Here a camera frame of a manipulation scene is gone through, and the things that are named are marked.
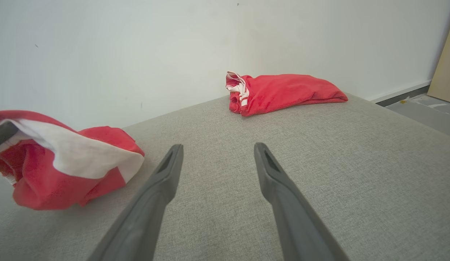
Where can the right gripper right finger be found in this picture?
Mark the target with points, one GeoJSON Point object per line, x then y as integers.
{"type": "Point", "coordinates": [293, 224]}

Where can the red basketball jersey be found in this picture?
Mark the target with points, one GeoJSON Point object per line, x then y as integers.
{"type": "Point", "coordinates": [290, 90]}

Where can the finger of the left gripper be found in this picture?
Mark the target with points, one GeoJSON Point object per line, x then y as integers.
{"type": "Point", "coordinates": [1, 135]}

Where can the beige wooden panel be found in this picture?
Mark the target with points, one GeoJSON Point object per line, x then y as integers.
{"type": "Point", "coordinates": [446, 69]}

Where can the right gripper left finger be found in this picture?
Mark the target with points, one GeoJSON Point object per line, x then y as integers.
{"type": "Point", "coordinates": [145, 221]}

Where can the white wall baseboard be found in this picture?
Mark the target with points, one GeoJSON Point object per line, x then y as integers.
{"type": "Point", "coordinates": [402, 92]}

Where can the red shorts with white stripes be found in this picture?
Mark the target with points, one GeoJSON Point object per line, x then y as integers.
{"type": "Point", "coordinates": [58, 181]}

